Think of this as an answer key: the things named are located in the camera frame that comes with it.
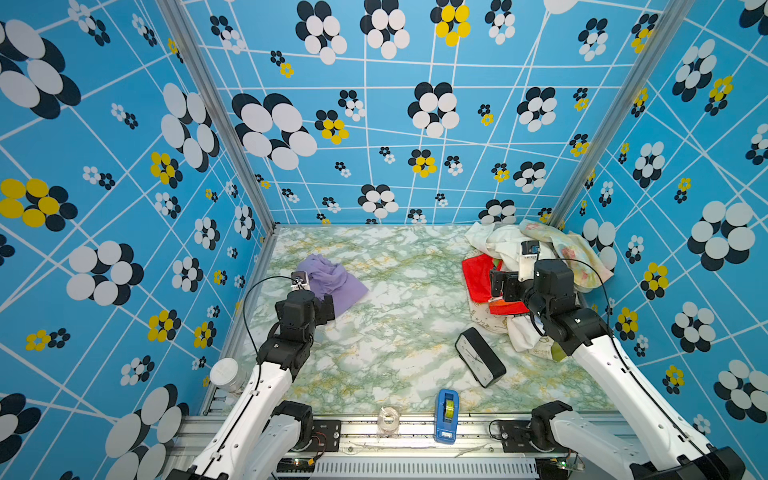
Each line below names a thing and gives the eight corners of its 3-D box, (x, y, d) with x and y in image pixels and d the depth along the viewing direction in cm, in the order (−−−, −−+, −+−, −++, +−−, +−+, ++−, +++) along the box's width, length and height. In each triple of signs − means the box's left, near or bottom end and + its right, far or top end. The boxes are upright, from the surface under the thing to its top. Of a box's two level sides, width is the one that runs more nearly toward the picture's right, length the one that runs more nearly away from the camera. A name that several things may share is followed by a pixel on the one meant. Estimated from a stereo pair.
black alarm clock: (481, 391, 82) (490, 380, 75) (452, 348, 90) (458, 334, 82) (497, 381, 84) (507, 370, 76) (467, 340, 92) (474, 326, 84)
